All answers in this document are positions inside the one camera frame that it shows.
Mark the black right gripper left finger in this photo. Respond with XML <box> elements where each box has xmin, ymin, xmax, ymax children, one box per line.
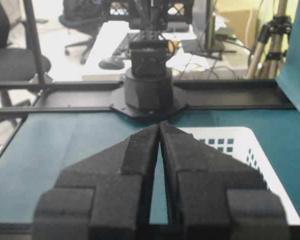
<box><xmin>32</xmin><ymin>124</ymin><xmax>158</xmax><ymax>240</ymax></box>

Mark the silver camera tripod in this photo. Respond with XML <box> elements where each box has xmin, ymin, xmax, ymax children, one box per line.
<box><xmin>246</xmin><ymin>0</ymin><xmax>293</xmax><ymax>80</ymax></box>

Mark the black office chair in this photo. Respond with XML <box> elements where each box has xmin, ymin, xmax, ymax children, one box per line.
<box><xmin>58</xmin><ymin>0</ymin><xmax>103</xmax><ymax>65</ymax></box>
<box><xmin>0</xmin><ymin>0</ymin><xmax>52</xmax><ymax>131</ymax></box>

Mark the white desk with clutter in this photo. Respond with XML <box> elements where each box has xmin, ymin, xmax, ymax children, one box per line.
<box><xmin>81</xmin><ymin>21</ymin><xmax>249</xmax><ymax>81</ymax></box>

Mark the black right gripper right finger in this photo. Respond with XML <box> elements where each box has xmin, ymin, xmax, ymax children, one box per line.
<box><xmin>159</xmin><ymin>122</ymin><xmax>290</xmax><ymax>240</ymax></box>

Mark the white plastic lattice basket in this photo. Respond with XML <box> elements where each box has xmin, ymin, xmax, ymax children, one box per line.
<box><xmin>181</xmin><ymin>126</ymin><xmax>300</xmax><ymax>226</ymax></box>

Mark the black vertical frame post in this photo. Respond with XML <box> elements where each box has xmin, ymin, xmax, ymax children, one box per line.
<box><xmin>23</xmin><ymin>0</ymin><xmax>46</xmax><ymax>86</ymax></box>

